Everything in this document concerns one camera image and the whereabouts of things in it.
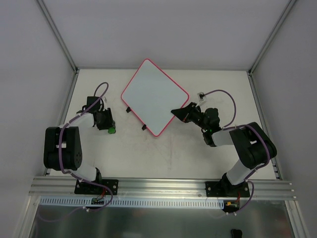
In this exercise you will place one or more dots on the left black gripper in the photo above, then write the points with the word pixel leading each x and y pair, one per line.
pixel 107 121

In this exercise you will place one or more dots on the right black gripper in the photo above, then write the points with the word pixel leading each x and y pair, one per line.
pixel 187 113

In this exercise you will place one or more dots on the green bone-shaped eraser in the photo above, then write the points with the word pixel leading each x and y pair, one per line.
pixel 112 130

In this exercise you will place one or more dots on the pink framed whiteboard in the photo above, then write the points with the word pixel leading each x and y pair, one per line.
pixel 151 94

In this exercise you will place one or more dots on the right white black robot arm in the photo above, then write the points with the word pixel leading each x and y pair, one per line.
pixel 253 146

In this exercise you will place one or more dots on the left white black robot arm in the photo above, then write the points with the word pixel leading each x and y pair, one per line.
pixel 62 147

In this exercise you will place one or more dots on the black object bottom edge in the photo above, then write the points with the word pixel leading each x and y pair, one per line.
pixel 236 233

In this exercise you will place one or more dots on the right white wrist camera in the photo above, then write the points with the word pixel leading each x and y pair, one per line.
pixel 202 99

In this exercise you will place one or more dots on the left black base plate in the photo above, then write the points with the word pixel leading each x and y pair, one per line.
pixel 84 188

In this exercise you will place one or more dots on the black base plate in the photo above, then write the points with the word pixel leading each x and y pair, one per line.
pixel 84 188
pixel 217 189

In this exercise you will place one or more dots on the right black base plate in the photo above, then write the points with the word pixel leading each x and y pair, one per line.
pixel 217 189

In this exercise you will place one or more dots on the aluminium mounting rail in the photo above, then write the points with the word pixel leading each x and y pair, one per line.
pixel 161 188

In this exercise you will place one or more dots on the white slotted cable duct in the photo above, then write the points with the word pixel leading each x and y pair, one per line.
pixel 132 202

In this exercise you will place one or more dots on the left aluminium frame post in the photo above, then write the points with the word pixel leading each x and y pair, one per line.
pixel 53 27

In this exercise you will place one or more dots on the aluminium frame post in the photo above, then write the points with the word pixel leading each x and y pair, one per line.
pixel 53 27
pixel 278 24

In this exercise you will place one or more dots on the right aluminium frame post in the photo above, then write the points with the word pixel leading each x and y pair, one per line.
pixel 278 24

